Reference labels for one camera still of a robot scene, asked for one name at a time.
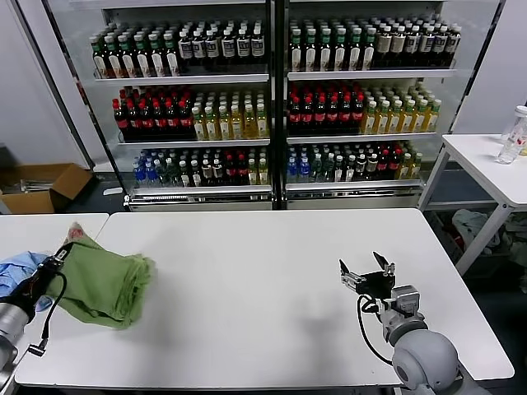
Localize silver metal rods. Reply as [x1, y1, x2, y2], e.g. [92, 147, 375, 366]
[2, 177, 54, 194]

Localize open cardboard box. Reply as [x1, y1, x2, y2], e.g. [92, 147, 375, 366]
[0, 163, 94, 215]

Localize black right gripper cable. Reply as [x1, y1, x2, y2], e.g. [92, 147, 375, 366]
[356, 294, 394, 365]

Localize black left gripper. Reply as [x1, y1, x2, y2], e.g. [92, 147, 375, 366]
[7, 244, 72, 320]

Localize clear plastic bottle white cap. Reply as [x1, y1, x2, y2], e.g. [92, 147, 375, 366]
[497, 105, 527, 165]

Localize white side table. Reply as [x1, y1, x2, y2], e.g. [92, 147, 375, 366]
[416, 133, 527, 277]

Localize dark drink bottle navy label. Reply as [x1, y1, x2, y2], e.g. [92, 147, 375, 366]
[446, 26, 462, 67]
[433, 25, 449, 67]
[205, 29, 221, 66]
[404, 25, 420, 67]
[192, 30, 208, 66]
[250, 26, 266, 64]
[418, 25, 435, 67]
[220, 28, 236, 65]
[177, 31, 194, 67]
[236, 27, 251, 65]

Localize crumpled light blue shirt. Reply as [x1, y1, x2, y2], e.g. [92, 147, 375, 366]
[0, 251, 53, 314]

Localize white beverage display cabinet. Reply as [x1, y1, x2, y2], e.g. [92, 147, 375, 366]
[16, 0, 281, 213]
[279, 0, 506, 211]

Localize grey white cloth pile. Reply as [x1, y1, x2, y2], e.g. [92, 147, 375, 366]
[451, 208, 492, 248]

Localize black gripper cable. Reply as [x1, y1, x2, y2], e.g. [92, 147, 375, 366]
[356, 294, 394, 365]
[26, 273, 69, 357]

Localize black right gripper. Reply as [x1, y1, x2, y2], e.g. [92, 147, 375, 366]
[338, 250, 396, 297]

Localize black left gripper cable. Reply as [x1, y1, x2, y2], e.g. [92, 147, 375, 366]
[26, 273, 69, 357]

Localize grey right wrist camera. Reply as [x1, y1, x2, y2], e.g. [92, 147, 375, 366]
[390, 286, 421, 318]

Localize light green t-shirt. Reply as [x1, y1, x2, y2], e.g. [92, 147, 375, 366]
[44, 221, 158, 330]

